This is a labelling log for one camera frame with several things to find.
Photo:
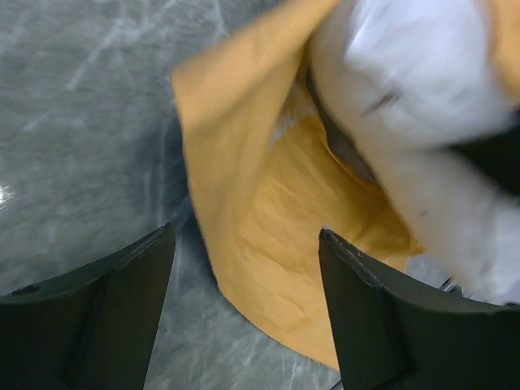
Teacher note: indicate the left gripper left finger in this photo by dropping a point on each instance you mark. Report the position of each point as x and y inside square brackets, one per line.
[90, 328]

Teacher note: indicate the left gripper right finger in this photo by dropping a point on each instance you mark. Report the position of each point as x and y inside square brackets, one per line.
[392, 331]

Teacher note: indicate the yellow pillowcase with blue lining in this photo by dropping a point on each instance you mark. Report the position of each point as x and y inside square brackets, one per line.
[263, 178]

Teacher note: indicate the white pillow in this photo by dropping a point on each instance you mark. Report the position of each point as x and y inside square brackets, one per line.
[405, 83]

